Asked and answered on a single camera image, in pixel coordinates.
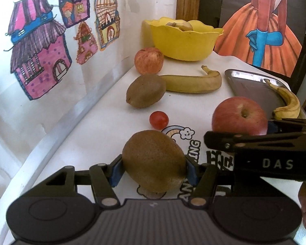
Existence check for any yellow plastic bowl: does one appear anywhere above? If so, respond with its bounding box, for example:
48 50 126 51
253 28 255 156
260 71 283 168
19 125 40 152
142 17 224 62

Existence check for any red cherry tomato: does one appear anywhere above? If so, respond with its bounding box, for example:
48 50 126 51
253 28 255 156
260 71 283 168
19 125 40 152
149 111 169 130

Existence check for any spotted yellow banana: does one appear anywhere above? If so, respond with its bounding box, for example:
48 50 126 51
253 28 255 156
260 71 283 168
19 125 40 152
264 79 302 120

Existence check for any colourful houses wall poster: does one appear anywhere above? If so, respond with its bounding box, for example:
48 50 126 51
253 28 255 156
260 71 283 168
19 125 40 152
0 0 123 143

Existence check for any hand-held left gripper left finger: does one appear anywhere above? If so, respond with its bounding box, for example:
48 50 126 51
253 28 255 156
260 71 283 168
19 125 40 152
38 155 123 208

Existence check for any small red apple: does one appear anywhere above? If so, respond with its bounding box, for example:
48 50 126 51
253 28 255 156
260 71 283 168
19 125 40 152
134 47 165 75

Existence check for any large red apple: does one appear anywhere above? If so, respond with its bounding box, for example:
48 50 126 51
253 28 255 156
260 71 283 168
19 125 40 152
212 96 269 136

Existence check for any metal tray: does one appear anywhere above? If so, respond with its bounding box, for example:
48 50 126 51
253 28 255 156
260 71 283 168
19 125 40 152
224 68 306 119

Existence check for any white printed table cloth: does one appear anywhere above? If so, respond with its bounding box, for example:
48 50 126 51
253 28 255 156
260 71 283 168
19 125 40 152
5 50 306 210

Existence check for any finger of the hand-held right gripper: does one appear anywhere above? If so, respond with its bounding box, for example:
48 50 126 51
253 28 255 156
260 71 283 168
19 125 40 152
267 118 306 135
203 130 306 156

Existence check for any round brown fruit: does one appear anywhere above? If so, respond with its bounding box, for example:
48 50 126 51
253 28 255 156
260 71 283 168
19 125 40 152
175 21 193 31

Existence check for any orange dress wall poster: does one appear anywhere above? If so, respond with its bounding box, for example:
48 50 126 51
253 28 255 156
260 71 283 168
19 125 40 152
214 0 306 77

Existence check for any brown kiwi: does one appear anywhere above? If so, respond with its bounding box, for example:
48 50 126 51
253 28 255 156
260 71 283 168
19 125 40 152
122 130 187 193
126 74 167 109

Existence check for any curved yellow banana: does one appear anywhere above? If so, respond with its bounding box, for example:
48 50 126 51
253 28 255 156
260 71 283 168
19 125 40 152
159 65 222 94

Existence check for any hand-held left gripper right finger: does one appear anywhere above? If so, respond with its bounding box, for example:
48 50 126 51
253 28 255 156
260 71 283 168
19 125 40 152
184 155 235 208

